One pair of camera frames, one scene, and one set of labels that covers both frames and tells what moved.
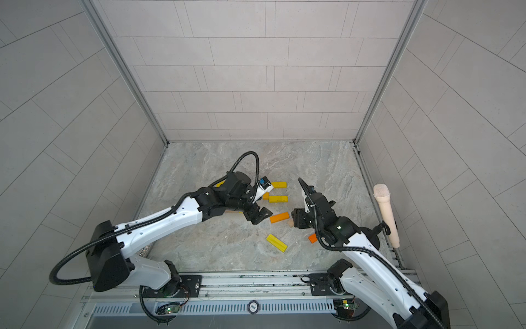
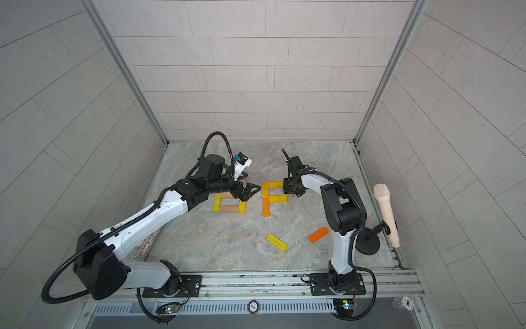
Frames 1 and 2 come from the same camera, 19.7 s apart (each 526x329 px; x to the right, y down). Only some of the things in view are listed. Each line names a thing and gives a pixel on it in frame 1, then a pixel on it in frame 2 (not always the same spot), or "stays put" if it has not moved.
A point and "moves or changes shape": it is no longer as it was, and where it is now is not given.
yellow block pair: (279, 184) stays put
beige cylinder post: (383, 192) stays put
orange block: (312, 238) stays put
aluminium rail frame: (233, 299) stays put
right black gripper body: (318, 224) -> (291, 186)
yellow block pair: (278, 199) stays put
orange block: (277, 217) moves or changes shape
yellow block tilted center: (279, 244) stays put
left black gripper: (259, 216) -> (237, 192)
